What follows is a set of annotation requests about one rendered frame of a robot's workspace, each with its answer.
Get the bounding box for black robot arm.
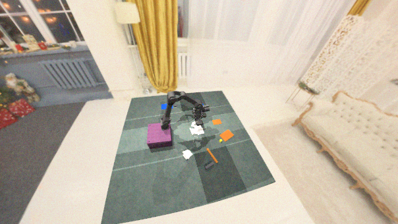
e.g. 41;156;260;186
160;90;210;131

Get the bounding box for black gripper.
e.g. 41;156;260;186
192;110;203;126

